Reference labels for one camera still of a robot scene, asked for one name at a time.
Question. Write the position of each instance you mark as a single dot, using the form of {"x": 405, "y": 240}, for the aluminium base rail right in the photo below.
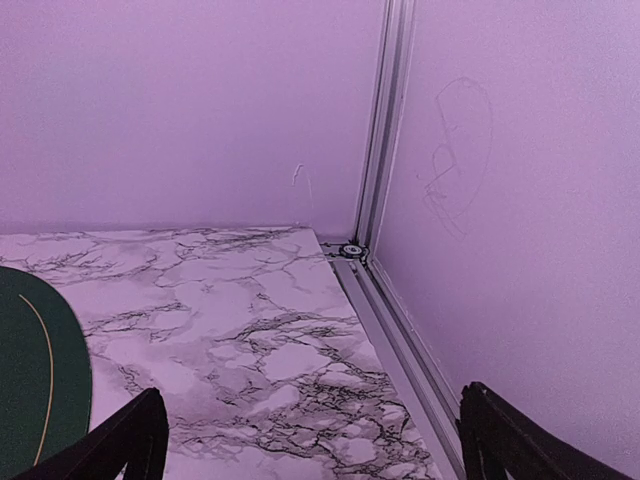
{"x": 432, "y": 405}

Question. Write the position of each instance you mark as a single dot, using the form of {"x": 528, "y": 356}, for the aluminium frame post right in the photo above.
{"x": 388, "y": 101}

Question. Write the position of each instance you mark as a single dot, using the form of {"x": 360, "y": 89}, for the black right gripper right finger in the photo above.
{"x": 499, "y": 442}

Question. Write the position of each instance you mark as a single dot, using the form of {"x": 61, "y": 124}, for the round green poker mat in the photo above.
{"x": 46, "y": 378}

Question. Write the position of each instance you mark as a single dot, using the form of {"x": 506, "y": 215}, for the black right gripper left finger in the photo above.
{"x": 132, "y": 444}

